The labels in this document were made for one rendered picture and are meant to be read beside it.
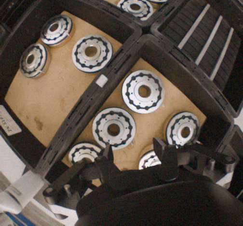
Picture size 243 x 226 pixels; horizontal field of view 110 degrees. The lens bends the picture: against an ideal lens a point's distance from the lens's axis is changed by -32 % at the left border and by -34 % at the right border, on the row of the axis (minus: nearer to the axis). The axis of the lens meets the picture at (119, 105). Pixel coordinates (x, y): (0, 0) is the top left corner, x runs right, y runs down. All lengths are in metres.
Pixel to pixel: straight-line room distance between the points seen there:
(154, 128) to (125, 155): 0.10
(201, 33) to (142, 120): 0.35
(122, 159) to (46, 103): 0.26
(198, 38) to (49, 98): 0.48
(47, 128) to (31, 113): 0.07
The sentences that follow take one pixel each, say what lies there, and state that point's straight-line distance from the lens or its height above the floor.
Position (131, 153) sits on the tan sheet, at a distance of 0.35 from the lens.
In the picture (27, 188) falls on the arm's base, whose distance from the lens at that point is 0.54.
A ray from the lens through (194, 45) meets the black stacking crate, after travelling 0.43.
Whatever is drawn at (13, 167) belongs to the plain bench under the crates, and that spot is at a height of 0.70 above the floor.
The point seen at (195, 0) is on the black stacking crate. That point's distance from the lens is 0.58.
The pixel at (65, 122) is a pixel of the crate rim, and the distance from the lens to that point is 0.24.
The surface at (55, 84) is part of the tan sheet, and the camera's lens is 0.37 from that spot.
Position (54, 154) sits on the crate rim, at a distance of 0.28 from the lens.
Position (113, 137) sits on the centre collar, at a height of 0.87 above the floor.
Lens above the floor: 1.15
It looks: 88 degrees down
